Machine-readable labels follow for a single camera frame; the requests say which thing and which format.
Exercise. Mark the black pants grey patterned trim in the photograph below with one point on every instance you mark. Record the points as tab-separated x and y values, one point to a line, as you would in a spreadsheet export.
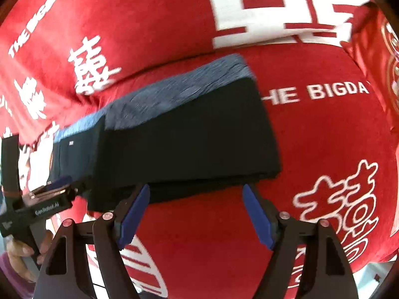
196	132

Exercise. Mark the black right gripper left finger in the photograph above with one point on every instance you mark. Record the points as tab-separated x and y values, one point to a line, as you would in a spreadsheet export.
65	271

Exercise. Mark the person's left hand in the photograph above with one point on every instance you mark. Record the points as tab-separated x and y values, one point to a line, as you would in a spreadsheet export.
17	250

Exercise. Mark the red wedding print sofa cover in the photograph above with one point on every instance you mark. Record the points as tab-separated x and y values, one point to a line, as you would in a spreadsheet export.
62	60

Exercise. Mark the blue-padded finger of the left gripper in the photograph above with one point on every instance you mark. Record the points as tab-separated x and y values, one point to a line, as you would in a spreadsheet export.
59	183

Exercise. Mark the cream folded cloth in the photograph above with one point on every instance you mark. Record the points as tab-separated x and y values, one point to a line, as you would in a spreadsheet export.
34	164

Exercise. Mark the purple sleeve forearm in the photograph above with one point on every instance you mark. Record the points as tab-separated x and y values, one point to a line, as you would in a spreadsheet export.
12	285

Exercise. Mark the red embroidered cushion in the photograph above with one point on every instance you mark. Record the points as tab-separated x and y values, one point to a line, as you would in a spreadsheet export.
373	46

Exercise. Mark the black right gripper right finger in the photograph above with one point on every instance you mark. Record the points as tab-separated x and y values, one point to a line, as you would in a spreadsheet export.
326	272

